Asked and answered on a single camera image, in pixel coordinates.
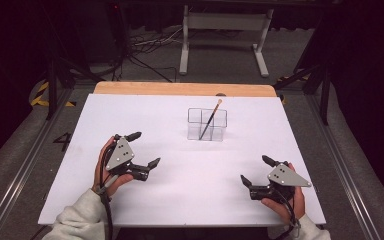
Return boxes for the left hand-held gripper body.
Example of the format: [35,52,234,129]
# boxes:
[105,134,152,183]

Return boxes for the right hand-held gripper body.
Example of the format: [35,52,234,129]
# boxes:
[248,161,313,203]

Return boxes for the clear acrylic organizer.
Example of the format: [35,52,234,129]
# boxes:
[186,107,229,143]

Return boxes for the black-handled makeup brush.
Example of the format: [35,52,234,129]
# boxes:
[198,98,224,141]

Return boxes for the person's left hand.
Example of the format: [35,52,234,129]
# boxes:
[91,135,135,198]

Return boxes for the person's right hand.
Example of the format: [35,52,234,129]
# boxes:
[261,161,306,225]

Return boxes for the white table board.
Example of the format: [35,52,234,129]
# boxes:
[37,93,327,229]

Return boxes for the wooden table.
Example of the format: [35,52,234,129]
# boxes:
[93,81,278,98]

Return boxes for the black metal stand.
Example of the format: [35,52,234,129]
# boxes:
[43,54,107,121]
[273,58,333,126]

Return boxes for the yellow black floor tape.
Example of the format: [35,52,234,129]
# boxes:
[29,81,78,108]

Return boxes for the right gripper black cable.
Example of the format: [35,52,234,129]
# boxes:
[272,187,302,240]

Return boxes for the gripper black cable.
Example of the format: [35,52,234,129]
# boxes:
[98,142,115,240]
[272,187,302,240]

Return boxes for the aluminium floor rail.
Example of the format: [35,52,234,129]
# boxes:
[0,87,76,240]
[303,92,384,240]

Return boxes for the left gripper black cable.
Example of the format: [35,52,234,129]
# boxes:
[98,142,115,240]

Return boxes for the bundle of floor cables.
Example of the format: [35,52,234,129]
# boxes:
[111,26,185,83]

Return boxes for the white metal desk frame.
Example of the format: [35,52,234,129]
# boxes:
[178,4,275,79]

